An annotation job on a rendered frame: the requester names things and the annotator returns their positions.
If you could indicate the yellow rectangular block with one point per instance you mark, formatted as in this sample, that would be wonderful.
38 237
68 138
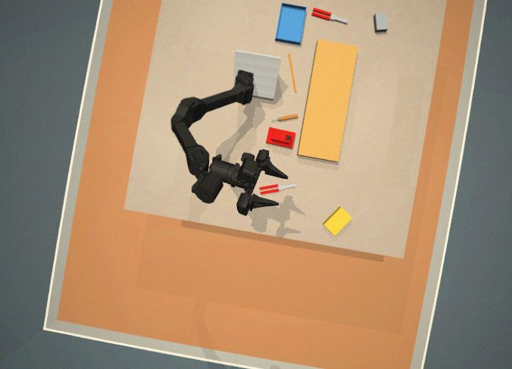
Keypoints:
337 221

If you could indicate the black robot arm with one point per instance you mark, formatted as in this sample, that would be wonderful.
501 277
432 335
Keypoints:
191 109

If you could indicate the blue rectangular tray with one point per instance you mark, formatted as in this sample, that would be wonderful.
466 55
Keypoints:
291 22

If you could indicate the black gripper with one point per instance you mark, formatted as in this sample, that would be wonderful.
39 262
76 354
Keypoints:
246 200

